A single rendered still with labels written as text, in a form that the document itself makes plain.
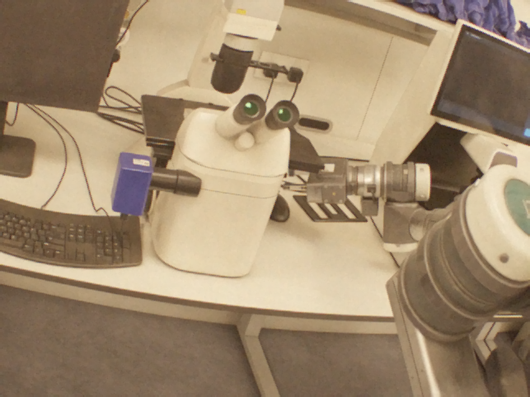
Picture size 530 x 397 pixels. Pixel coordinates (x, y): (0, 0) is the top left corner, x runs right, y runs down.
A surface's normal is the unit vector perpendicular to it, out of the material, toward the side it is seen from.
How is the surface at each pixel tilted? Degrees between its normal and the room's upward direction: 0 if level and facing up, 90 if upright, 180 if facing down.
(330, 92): 90
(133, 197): 90
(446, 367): 23
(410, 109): 90
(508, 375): 0
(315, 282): 0
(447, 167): 116
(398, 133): 90
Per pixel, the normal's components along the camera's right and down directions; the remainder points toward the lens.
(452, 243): -0.90, -0.14
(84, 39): 0.26, 0.45
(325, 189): -0.14, 0.42
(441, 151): 0.08, 0.83
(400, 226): -0.84, 0.04
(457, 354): 0.42, -0.58
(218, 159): 0.37, -0.15
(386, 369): 0.30, -0.85
